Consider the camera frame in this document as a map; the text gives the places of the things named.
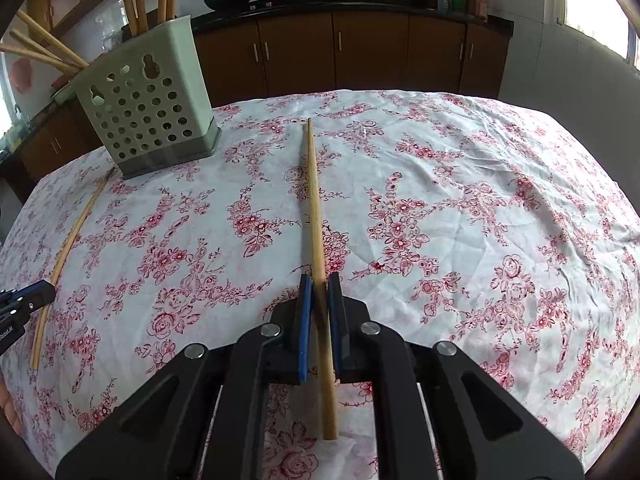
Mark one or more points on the brown kitchen base cabinets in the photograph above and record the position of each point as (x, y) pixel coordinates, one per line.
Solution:
(278, 47)

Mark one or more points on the floral white red tablecloth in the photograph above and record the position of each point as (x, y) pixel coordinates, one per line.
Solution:
(450, 217)

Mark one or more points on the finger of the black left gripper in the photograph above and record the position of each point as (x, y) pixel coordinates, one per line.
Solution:
(16, 308)

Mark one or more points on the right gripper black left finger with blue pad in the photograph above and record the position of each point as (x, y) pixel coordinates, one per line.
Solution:
(203, 415)

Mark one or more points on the chopstick in holder left upper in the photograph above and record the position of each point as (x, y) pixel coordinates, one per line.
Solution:
(35, 27)

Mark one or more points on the person's hand at left edge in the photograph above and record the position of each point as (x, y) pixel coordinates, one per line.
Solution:
(8, 409)

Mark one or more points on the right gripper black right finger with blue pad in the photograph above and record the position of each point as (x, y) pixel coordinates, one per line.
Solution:
(437, 414)

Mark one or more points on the chopstick in holder left lower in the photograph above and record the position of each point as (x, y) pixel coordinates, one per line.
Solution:
(42, 58)

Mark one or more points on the green perforated utensil holder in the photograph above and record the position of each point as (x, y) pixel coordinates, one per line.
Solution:
(147, 100)

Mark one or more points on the brown left side cabinets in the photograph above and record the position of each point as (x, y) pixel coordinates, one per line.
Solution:
(61, 134)

